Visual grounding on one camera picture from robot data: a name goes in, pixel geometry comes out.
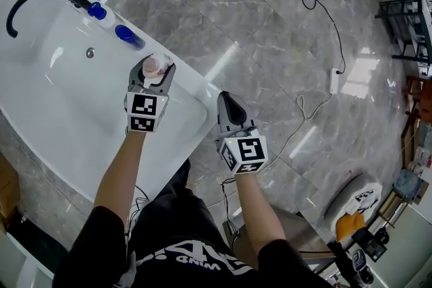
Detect yellow paper bag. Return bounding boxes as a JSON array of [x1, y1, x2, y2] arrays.
[[335, 212, 367, 243]]

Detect person's right forearm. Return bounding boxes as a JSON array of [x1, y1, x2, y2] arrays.
[[234, 173, 288, 256]]

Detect person's black trousers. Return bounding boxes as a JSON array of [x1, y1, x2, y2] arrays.
[[130, 157, 239, 256]]

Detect person's left forearm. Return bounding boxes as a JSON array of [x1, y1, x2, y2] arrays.
[[93, 130, 145, 219]]

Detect black power cable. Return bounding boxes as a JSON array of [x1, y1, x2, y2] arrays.
[[298, 0, 347, 76]]

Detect black curved faucet spout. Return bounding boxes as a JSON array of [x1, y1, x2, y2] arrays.
[[5, 0, 74, 39]]

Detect white pink-capped bottle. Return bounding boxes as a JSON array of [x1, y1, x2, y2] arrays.
[[142, 53, 176, 78]]

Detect white bottle with blue cap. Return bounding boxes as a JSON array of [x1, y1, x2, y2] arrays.
[[86, 1, 116, 28]]

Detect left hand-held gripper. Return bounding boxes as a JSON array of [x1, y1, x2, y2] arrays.
[[124, 58, 178, 135]]

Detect large brown cardboard box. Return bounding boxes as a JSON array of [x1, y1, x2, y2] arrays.
[[0, 154, 22, 235]]

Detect white bathtub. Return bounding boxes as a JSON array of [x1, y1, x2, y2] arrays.
[[0, 0, 222, 204]]

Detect white power strip cable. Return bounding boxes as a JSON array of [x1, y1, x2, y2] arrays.
[[265, 92, 334, 165]]

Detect white shelf unit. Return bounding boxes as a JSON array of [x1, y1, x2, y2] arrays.
[[0, 231, 55, 288]]

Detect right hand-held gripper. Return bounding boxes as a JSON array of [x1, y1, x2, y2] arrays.
[[215, 90, 269, 177]]

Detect white printed plastic bag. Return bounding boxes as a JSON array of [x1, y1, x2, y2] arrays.
[[323, 173, 383, 224]]

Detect person's black printed t-shirt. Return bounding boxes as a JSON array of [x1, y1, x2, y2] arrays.
[[53, 204, 333, 288]]

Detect white power strip, black plug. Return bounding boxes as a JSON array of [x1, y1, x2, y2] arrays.
[[328, 67, 341, 95]]

